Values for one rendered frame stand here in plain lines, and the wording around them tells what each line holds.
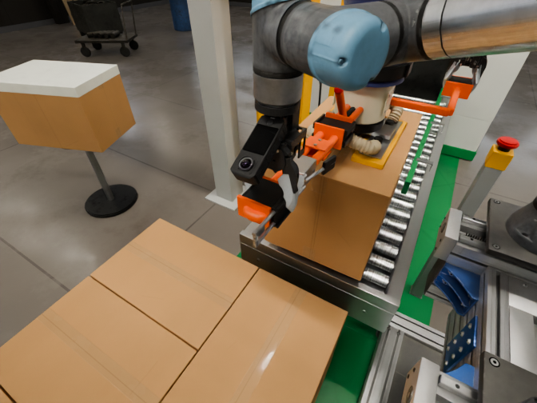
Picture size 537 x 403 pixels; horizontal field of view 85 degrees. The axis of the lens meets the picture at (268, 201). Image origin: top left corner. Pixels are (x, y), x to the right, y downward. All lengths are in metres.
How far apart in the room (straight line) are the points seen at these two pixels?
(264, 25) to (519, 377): 0.68
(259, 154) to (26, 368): 1.12
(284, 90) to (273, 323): 0.89
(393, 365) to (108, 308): 1.20
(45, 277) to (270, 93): 2.12
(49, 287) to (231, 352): 1.47
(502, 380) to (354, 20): 0.60
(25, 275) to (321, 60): 2.33
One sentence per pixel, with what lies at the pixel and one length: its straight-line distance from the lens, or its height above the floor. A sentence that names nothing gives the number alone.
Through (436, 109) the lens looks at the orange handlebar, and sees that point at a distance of 1.07.
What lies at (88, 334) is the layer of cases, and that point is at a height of 0.54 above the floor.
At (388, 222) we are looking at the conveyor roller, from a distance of 1.59.
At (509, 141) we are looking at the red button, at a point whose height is 1.04.
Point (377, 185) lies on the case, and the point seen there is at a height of 1.07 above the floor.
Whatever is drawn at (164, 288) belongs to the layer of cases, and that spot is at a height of 0.54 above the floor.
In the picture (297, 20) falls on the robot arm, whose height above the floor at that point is 1.53.
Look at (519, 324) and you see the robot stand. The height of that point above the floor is 0.95.
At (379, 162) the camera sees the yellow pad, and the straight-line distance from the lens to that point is 0.95.
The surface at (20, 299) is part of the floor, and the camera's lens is 2.36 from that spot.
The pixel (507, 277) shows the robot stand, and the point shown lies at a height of 0.95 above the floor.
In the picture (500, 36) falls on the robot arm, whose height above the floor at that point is 1.52.
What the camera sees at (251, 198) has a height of 1.23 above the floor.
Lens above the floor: 1.59
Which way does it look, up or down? 41 degrees down
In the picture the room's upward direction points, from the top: straight up
